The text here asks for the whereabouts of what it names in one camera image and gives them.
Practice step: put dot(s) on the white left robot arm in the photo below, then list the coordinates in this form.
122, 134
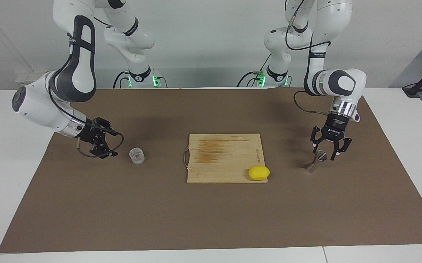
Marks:
338, 84

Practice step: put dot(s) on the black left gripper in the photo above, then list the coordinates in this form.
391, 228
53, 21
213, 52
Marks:
335, 128

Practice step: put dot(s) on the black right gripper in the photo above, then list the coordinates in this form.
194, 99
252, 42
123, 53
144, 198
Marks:
92, 133

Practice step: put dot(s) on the brown table mat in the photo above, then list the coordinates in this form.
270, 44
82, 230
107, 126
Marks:
211, 219

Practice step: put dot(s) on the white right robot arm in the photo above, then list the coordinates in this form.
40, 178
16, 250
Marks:
76, 73

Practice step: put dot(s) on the wooden cutting board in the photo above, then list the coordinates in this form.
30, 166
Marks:
225, 160

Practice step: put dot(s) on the steel double jigger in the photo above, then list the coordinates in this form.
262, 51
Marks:
315, 162

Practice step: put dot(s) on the small clear plastic cup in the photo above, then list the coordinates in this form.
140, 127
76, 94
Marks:
137, 155

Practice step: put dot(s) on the yellow lemon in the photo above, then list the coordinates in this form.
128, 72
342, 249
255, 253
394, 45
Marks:
259, 173

